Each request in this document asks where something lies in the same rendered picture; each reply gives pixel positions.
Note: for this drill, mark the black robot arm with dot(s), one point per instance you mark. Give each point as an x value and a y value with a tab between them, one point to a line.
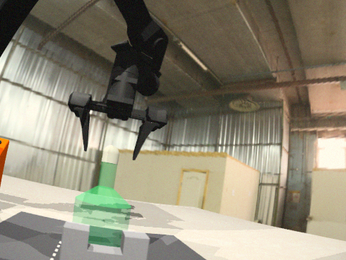
145	35

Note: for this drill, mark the green glass bottle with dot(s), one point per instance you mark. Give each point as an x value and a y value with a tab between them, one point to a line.
102	207

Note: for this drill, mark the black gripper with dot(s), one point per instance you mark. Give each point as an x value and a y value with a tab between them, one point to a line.
120	98

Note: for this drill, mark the grey flat mat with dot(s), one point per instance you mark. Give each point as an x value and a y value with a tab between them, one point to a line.
26	236

